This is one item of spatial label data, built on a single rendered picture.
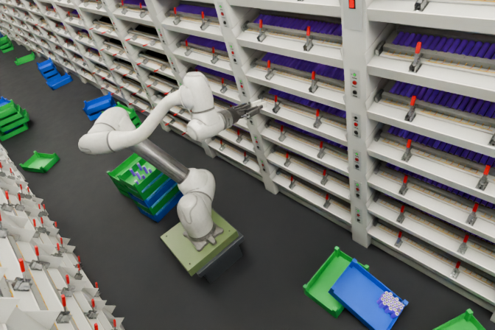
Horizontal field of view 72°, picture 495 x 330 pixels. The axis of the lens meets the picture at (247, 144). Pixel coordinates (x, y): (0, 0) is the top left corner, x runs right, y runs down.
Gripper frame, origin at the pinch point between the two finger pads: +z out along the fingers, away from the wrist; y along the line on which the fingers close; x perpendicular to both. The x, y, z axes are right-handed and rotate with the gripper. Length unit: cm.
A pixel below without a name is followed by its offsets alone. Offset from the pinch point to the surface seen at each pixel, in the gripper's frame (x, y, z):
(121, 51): -5, -182, 12
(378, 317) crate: -87, 78, 0
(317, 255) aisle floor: -87, 35, 10
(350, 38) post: 39, 48, -1
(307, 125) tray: -8.4, 22.0, 11.3
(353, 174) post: -28, 47, 16
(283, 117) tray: -8.6, 6.7, 10.7
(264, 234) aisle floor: -89, 0, 2
